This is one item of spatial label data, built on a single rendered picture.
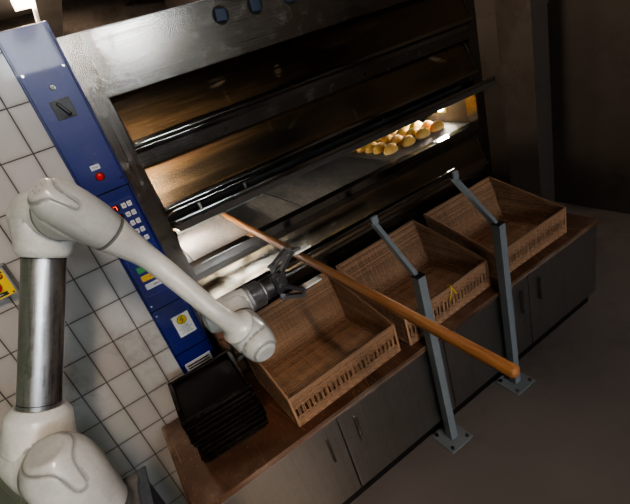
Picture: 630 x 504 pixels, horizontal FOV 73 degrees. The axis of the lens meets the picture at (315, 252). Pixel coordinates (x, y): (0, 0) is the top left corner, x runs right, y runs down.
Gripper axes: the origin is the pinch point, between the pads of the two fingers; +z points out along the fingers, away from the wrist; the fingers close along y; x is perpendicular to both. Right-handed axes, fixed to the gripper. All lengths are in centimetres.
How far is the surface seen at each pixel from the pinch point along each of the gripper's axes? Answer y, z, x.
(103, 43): -86, -25, -50
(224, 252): 2, -16, -50
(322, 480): 89, -28, 4
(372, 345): 49, 14, -1
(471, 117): -1, 148, -54
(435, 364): 69, 36, 9
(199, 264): 2, -28, -50
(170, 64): -74, -7, -50
